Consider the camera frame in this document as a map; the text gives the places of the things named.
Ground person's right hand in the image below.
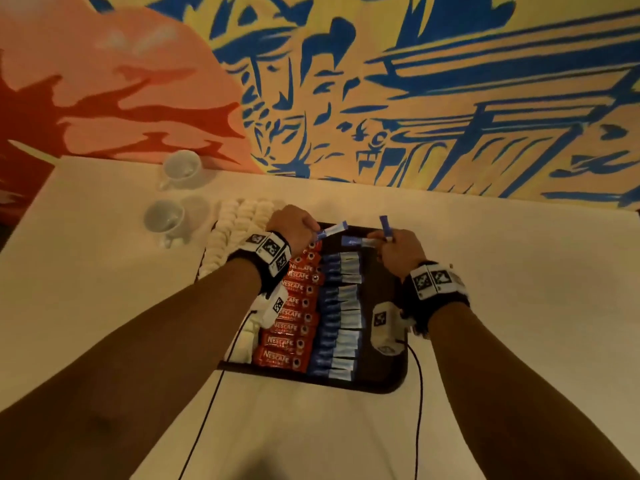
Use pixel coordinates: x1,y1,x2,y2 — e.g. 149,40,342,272
365,227,430,282

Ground person's left hand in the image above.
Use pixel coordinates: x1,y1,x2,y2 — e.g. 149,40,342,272
266,203,324,259

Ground row of tea bags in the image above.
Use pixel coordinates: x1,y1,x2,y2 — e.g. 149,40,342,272
196,197,287,282

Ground row of blue sachets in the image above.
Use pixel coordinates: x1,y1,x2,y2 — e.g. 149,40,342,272
307,233,367,384

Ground row of red Nescafe sachets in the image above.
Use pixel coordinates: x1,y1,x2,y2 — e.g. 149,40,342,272
251,239,327,375

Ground dark brown tray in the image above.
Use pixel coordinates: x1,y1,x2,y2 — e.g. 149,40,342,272
217,219,412,395

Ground person's left forearm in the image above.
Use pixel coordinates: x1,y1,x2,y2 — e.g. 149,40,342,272
0,257,264,480

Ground person's right forearm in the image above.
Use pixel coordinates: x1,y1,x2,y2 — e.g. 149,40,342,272
427,301,640,480

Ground black marker wristband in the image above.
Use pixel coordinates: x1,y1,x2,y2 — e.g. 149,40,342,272
397,259,472,337
226,229,295,297

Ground small white cup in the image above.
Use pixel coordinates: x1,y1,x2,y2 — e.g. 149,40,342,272
158,149,204,191
143,199,187,249

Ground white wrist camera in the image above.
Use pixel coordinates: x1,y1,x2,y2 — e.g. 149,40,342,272
254,285,292,332
369,301,410,357

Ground black camera cable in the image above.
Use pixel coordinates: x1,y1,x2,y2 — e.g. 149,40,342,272
177,315,257,480
407,339,427,480

